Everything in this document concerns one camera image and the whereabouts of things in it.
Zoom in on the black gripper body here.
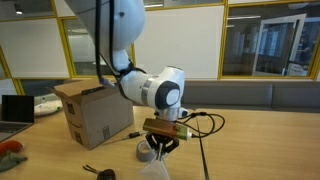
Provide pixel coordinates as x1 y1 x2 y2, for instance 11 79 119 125
148 132 178 145

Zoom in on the grey duct tape roll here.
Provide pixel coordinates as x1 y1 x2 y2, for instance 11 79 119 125
135 139 158 163

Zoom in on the small dark cable piece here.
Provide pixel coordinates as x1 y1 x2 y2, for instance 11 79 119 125
102 130 149 146

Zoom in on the clear plastic bag of screws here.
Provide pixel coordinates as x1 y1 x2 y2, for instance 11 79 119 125
139 155 171 180

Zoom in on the brown cardboard shipping box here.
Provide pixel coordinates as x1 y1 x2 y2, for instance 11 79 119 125
49 78 135 151

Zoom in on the grey upholstered bench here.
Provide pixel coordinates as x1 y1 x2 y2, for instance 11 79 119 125
181 79 320 114

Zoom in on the dark open laptop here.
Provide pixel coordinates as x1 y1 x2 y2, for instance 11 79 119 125
0 94 35 143

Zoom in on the red orange plush toy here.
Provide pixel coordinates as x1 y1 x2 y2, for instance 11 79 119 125
0 139 24 158

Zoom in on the green cloth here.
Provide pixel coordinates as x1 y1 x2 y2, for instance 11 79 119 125
0 151 28 174

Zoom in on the gold wrist camera bar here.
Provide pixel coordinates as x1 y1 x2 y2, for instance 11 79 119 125
142 118 193 141

